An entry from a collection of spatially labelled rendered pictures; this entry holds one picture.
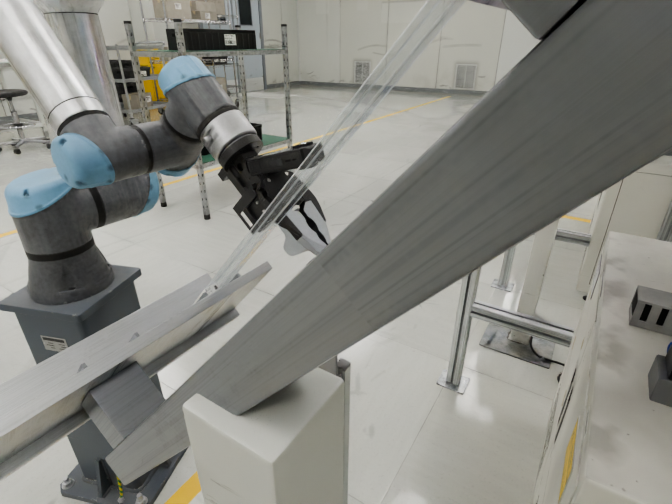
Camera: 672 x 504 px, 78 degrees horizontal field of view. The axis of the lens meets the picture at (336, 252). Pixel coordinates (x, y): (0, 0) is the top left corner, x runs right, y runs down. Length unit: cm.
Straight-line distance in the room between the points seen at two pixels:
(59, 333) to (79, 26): 57
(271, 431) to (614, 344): 58
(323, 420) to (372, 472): 100
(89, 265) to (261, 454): 78
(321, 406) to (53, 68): 62
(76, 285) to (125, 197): 19
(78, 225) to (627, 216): 176
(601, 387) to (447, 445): 74
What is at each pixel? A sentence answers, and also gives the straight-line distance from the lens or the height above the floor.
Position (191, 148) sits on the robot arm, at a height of 85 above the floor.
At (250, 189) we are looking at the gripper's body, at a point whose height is 81.
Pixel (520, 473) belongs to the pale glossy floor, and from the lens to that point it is 131.
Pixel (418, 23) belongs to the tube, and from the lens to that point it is 23.
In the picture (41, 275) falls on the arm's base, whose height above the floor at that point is 61.
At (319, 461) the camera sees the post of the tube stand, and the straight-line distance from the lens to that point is 24.
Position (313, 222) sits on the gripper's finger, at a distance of 61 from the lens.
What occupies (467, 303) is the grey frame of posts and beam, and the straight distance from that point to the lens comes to 127.
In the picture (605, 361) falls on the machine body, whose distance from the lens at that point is 67.
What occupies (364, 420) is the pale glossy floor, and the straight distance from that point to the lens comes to 133.
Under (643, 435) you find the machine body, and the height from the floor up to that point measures 62.
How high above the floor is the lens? 100
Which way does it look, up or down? 27 degrees down
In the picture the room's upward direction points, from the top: straight up
